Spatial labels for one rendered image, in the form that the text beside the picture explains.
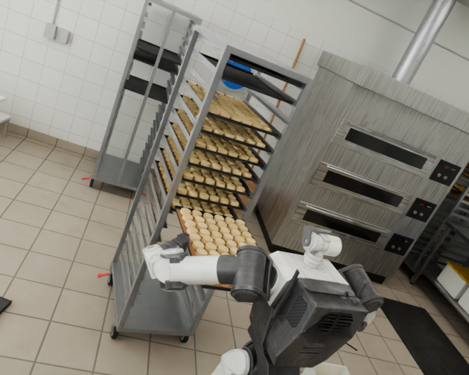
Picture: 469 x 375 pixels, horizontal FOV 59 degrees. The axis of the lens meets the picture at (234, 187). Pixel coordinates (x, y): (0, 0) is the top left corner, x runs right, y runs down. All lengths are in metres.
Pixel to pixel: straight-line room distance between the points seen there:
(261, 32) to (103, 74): 1.69
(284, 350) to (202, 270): 0.34
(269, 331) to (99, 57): 3.69
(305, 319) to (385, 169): 3.15
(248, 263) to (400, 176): 3.27
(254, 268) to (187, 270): 0.21
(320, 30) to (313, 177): 1.63
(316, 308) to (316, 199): 2.97
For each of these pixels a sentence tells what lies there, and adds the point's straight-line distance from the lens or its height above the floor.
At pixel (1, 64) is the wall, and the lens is 4.84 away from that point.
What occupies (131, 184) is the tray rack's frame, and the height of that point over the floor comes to 0.15.
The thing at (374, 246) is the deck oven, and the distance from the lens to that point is 4.62.
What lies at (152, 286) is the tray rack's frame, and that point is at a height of 0.15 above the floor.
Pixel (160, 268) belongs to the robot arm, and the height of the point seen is 1.14.
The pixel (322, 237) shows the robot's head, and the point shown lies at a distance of 1.34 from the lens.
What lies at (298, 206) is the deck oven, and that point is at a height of 0.60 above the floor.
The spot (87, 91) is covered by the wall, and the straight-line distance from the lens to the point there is 4.67.
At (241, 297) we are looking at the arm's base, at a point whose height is 1.24.
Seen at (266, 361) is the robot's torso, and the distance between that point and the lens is 1.45.
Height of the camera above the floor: 1.92
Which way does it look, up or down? 20 degrees down
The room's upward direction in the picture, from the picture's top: 24 degrees clockwise
